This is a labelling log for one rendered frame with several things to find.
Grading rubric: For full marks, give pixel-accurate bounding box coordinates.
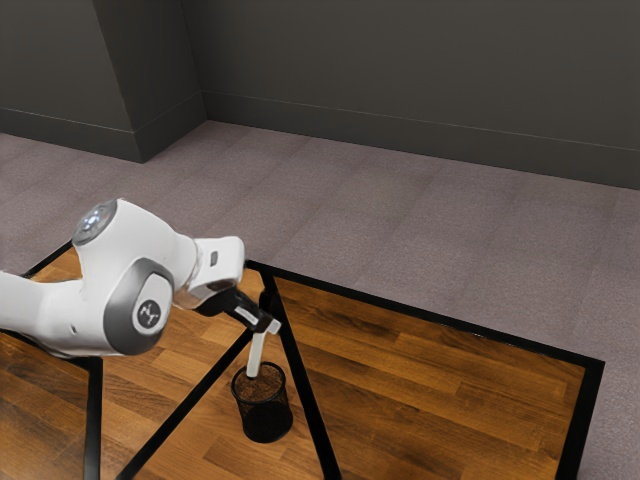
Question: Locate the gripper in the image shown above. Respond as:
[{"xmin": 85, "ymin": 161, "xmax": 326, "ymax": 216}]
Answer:
[{"xmin": 196, "ymin": 285, "xmax": 283, "ymax": 336}]

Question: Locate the black mesh pen holder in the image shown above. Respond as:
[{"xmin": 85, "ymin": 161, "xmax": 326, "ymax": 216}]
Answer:
[{"xmin": 230, "ymin": 361, "xmax": 295, "ymax": 445}]

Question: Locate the white pen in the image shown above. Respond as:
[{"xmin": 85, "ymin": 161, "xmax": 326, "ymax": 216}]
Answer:
[{"xmin": 245, "ymin": 330, "xmax": 267, "ymax": 379}]

